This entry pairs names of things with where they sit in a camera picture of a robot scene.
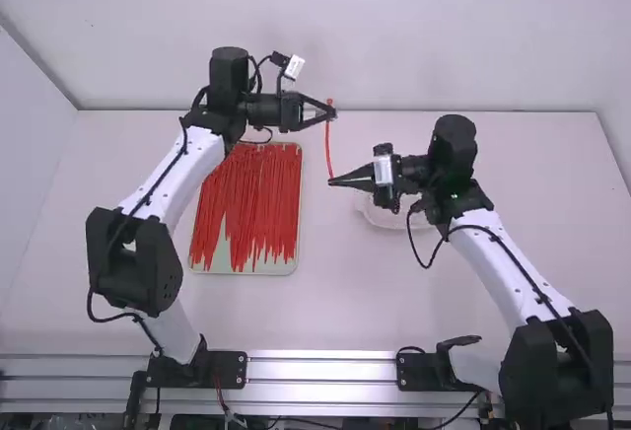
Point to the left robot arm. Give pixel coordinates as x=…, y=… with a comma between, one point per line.
x=162, y=178

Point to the pale tray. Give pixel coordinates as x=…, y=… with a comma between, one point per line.
x=222, y=252

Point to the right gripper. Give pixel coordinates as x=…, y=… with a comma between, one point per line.
x=398, y=173

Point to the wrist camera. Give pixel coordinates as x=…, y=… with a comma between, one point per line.
x=295, y=66
x=383, y=171

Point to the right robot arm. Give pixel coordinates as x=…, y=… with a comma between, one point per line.
x=493, y=252

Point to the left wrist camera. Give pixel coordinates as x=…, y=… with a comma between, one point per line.
x=295, y=66

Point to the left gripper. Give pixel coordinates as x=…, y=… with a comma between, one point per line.
x=290, y=112

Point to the silver rails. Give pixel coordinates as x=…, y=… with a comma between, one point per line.
x=320, y=366

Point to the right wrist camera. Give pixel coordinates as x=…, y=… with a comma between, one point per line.
x=383, y=171

